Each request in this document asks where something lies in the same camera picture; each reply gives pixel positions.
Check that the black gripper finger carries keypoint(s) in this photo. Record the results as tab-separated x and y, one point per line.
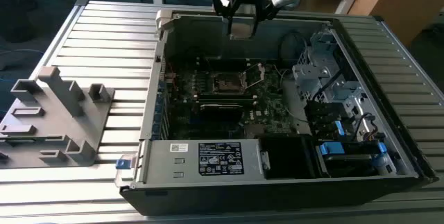
218	0
268	8

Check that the silver CPU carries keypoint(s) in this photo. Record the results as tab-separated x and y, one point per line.
240	30

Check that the black RAM slot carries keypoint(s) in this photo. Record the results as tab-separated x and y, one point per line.
227	69
227	59
227	63
227	66

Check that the CPU socket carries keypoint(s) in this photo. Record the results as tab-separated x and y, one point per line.
226	83

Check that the blue slot latch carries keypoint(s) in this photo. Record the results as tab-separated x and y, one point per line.
234	130

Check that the silver metal drive cage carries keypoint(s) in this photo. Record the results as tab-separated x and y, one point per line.
308	72

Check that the green motherboard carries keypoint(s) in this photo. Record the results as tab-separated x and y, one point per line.
274	104

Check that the wooden cabinet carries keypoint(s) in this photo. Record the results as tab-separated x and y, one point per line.
410	5

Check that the graphics card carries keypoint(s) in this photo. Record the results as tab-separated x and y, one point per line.
222	116

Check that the black disk bay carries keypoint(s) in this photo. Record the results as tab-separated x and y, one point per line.
323	115

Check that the chipset heatsink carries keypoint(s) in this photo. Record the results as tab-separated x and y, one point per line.
254	131

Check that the blue drive tab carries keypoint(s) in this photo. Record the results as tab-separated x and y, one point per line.
340	128

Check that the blue disk carrier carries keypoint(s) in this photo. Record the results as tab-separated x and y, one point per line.
331	148

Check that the grey parts rack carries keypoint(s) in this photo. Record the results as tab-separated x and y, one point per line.
90	120

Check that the grey power supply unit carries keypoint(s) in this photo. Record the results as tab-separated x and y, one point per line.
163	166

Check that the blue case latch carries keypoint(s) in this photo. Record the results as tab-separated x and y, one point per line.
124	163

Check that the black PC case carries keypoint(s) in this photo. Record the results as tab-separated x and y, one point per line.
243	200

